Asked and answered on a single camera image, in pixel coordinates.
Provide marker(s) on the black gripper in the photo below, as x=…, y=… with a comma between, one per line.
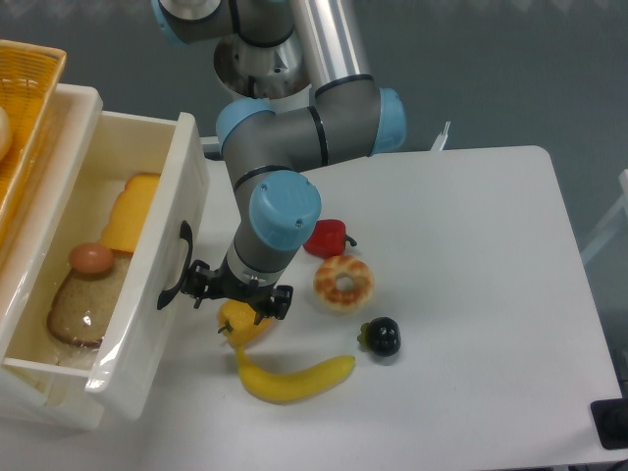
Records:
x=268, y=301

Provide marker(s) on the white drawer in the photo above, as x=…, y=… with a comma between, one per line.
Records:
x=120, y=372

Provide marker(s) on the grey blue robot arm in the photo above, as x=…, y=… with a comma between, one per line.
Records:
x=268, y=153

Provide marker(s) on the white drawer cabinet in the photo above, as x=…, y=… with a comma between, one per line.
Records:
x=34, y=387

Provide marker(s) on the yellow bell pepper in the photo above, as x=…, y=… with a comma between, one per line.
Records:
x=237, y=323

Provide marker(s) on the glazed donut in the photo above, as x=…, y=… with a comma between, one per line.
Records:
x=344, y=283

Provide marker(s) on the red bell pepper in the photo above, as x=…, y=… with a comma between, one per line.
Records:
x=328, y=239

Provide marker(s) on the yellow banana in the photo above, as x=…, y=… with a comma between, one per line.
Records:
x=294, y=386

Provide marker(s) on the yellow cake slice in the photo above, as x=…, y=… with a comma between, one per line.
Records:
x=129, y=213

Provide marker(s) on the dark mangosteen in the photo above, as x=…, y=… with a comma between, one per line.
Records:
x=380, y=336

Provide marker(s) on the brown egg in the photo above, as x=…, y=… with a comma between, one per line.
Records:
x=91, y=258

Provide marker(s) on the brown bread slice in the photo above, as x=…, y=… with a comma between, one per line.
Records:
x=83, y=305

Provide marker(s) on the yellow wicker basket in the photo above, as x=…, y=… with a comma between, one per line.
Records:
x=29, y=76

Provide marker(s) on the black device at edge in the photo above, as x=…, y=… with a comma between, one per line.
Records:
x=610, y=417

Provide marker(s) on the white metal frame right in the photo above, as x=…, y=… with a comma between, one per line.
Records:
x=611, y=224

